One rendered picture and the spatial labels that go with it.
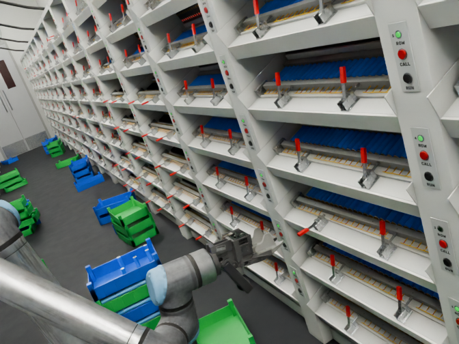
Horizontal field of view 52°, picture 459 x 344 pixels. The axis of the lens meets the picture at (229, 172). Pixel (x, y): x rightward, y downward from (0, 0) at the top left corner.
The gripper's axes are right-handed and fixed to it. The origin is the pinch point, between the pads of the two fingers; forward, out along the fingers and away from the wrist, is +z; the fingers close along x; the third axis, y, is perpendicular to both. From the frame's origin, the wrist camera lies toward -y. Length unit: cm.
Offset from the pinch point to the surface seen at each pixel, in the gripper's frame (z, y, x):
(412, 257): 17.2, -0.2, -32.6
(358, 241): 16.2, -0.9, -15.3
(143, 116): 14, 27, 159
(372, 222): 19.7, 3.9, -17.6
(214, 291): 8, -56, 89
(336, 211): 19.4, 3.8, -3.2
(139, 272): -27, -25, 72
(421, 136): 9, 32, -47
